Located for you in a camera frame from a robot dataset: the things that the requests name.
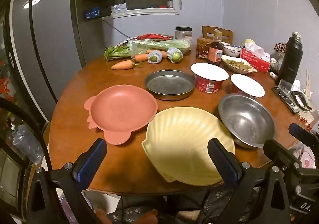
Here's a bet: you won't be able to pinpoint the wooden chopsticks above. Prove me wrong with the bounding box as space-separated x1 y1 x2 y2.
305 69 312 98

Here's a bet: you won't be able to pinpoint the round steel pan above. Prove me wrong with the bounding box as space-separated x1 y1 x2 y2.
144 70 196 101

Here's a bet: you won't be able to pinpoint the white box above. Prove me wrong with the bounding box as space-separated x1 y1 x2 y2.
111 4 128 13

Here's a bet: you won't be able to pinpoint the steel bowl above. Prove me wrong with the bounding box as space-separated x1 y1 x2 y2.
218 93 276 149

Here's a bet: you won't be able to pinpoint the brown sauce bottle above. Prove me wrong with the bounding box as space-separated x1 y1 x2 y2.
208 30 224 65

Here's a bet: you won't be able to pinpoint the red snack packet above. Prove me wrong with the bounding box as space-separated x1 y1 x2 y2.
137 34 173 41

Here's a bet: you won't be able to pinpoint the green fruit in foam net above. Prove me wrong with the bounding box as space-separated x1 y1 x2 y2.
167 47 184 63
148 51 162 64

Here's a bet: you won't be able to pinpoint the grey refrigerator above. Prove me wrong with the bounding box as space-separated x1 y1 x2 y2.
10 0 105 122

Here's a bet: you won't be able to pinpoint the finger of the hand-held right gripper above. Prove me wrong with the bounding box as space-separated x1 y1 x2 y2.
288 122 319 148
263 139 303 172

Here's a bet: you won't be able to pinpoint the white dish of pickled vegetables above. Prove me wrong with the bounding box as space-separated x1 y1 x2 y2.
221 54 258 74

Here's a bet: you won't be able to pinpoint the carrot with green top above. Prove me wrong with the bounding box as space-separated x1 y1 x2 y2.
111 60 135 70

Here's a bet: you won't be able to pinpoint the white ceramic bowl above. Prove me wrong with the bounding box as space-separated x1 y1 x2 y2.
223 45 242 58

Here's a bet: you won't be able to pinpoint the yellow shell-shaped plate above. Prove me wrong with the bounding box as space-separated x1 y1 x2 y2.
141 107 235 186

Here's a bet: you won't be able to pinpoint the pink plastic plate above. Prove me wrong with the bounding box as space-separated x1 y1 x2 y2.
84 85 158 145

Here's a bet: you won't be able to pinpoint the red instant noodle bowl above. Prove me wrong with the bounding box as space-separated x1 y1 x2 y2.
191 63 229 94
230 74 265 98

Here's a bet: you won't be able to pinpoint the chili sauce jar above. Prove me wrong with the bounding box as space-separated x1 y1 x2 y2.
196 37 212 60

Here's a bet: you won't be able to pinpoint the thin wall cable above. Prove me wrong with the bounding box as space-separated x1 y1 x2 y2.
101 18 130 39

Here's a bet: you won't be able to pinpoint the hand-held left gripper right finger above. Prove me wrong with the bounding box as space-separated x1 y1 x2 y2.
208 138 291 224

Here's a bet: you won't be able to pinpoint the clear plastic bottle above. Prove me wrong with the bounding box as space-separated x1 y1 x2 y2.
11 124 44 165

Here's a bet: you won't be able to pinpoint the black cable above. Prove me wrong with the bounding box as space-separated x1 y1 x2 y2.
0 97 53 173

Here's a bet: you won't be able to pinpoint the person's floral trousers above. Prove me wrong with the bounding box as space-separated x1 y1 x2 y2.
107 185 270 224

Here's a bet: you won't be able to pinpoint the celery in plastic wrap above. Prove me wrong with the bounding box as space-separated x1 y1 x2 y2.
104 39 192 61

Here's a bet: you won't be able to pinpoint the wooden chair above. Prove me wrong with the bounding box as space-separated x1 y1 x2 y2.
202 26 233 45

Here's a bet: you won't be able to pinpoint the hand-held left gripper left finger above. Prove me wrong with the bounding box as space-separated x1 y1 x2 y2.
26 138 107 224

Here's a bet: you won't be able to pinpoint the clear jar with black lid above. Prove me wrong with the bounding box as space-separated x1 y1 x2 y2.
175 27 193 40

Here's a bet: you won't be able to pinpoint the black thermos flask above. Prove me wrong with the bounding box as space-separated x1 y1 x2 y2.
276 32 303 85

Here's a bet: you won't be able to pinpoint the red tissue box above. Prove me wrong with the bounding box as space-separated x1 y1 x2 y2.
240 44 271 74

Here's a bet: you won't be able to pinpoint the red bead string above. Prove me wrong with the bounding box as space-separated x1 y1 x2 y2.
298 115 312 132

